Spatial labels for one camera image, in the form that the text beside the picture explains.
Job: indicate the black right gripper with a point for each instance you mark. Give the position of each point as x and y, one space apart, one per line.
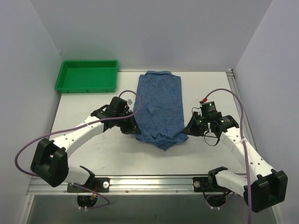
195 126

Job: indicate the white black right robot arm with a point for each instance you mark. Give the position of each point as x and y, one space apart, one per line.
263 186

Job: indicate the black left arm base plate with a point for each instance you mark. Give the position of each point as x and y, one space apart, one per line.
99 184

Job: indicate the green plastic tray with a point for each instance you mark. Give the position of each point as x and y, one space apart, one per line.
87 76

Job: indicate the blue checked long sleeve shirt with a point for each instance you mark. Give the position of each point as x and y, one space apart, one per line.
161 116

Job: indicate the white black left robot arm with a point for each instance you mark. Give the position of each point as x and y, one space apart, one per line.
50 161

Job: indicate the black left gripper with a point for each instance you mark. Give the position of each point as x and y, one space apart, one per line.
129 124

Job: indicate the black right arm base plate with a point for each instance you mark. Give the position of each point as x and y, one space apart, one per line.
208 182

